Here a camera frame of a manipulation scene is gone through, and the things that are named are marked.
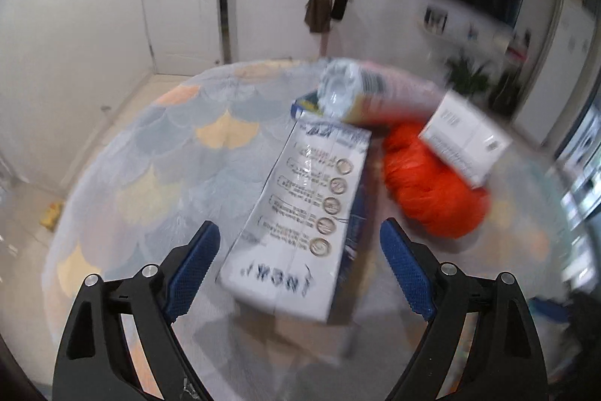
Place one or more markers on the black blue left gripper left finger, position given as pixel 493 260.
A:
pixel 93 360

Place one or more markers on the blue colourful snack packet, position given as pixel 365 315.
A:
pixel 306 107

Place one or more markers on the black guitar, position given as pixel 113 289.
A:
pixel 504 97

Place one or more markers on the brown hanging bag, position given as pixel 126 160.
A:
pixel 317 17

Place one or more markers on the white refrigerator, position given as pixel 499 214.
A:
pixel 558 70

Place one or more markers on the orange plastic bag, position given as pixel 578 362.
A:
pixel 427 190

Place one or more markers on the green potted plant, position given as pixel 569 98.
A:
pixel 466 77

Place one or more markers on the yellow item on floor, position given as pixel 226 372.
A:
pixel 50 218

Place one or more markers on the framed butterfly picture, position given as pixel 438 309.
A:
pixel 435 20

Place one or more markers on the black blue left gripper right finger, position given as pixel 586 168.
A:
pixel 480 341

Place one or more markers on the pink labelled plastic bottle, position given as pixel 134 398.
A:
pixel 364 93

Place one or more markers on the dark blue white milk carton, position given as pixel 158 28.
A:
pixel 305 228

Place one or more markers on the pastel scallop pattern tablecloth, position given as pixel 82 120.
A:
pixel 202 153

